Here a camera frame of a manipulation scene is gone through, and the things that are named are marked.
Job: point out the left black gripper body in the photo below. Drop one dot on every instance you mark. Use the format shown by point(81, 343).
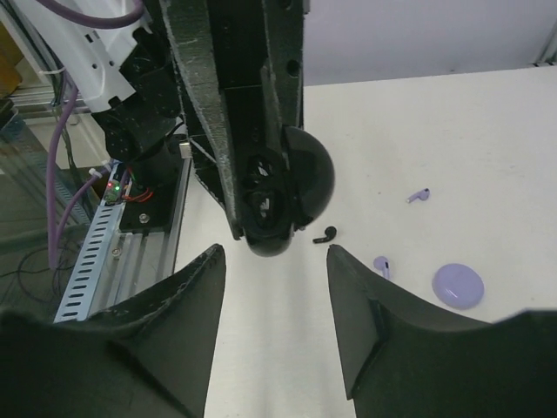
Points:
point(237, 31)

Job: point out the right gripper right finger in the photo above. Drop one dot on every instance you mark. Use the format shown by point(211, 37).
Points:
point(402, 356)

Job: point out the purple earbud charging case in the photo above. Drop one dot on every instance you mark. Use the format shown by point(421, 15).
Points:
point(458, 286)

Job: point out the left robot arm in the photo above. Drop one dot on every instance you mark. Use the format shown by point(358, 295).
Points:
point(116, 60)

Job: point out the white slotted cable duct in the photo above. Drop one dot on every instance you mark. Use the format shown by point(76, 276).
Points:
point(82, 285)

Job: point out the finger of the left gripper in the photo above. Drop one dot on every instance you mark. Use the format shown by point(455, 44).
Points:
point(188, 28)
point(281, 73)

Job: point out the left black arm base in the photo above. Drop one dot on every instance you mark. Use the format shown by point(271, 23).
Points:
point(150, 209)

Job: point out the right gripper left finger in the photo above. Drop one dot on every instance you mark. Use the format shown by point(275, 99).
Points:
point(148, 356)

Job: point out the black earbud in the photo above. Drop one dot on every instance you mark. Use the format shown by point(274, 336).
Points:
point(330, 233)

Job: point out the purple earbud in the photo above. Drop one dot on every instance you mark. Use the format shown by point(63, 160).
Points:
point(382, 264)
point(421, 195)

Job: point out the black earbud charging case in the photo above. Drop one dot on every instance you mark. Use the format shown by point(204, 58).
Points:
point(283, 191)

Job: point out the aluminium mounting rail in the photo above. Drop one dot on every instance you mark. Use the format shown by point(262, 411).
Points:
point(145, 248)

